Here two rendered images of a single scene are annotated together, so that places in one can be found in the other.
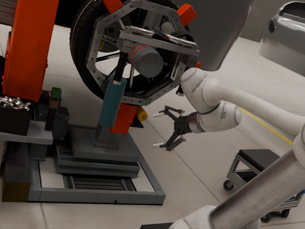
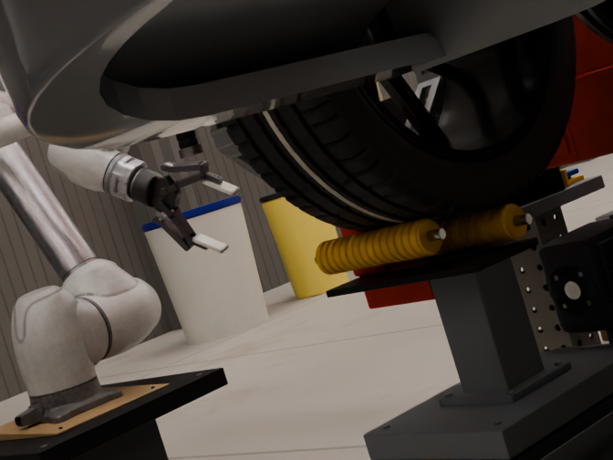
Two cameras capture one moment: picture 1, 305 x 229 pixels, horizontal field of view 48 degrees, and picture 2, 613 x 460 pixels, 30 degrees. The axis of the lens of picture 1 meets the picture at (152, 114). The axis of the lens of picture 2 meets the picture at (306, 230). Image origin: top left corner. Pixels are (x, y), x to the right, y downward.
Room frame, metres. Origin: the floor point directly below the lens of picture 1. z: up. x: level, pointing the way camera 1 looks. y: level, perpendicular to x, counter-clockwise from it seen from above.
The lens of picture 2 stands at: (3.72, -0.41, 0.67)
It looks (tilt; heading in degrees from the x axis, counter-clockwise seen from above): 3 degrees down; 167
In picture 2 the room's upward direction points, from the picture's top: 17 degrees counter-clockwise
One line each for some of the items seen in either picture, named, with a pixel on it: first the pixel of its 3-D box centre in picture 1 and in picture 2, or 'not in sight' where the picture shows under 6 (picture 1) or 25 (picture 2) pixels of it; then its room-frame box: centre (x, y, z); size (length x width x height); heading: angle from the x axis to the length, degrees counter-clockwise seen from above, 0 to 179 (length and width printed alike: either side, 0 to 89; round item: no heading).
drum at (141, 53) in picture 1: (144, 58); not in sight; (1.74, 0.13, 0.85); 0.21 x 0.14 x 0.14; 27
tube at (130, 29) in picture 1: (140, 21); not in sight; (1.65, 0.19, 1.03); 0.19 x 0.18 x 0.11; 27
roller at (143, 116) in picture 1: (136, 107); (376, 247); (1.95, 0.10, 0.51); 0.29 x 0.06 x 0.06; 27
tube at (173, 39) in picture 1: (176, 31); not in sight; (1.74, 0.02, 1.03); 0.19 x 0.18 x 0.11; 27
